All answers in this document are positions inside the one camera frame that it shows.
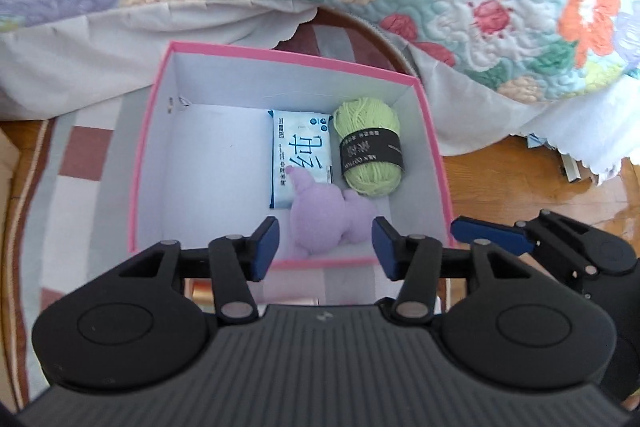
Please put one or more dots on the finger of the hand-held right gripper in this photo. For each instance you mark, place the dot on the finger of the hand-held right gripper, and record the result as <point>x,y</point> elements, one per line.
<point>490,234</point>

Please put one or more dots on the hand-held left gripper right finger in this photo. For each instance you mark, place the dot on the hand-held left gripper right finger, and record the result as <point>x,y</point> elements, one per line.
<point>385,252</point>

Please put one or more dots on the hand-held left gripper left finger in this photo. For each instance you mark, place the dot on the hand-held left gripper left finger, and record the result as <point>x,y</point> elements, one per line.
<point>265,249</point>

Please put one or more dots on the purple plush toy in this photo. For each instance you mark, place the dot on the purple plush toy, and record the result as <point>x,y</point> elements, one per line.
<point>325,217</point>

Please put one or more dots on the pink cardboard box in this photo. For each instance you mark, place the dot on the pink cardboard box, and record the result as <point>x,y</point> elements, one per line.
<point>210,167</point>

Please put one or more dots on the blue white wet wipes pack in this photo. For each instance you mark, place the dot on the blue white wet wipes pack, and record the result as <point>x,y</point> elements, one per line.
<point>300,147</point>

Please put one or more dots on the green yarn ball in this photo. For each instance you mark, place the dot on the green yarn ball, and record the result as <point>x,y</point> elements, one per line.
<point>367,117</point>

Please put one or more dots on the pile of papers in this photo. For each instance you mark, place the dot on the pile of papers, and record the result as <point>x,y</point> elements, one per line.
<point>570,167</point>

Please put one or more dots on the checkered floor rug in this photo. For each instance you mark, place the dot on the checkered floor rug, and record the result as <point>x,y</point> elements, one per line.
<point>75,207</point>

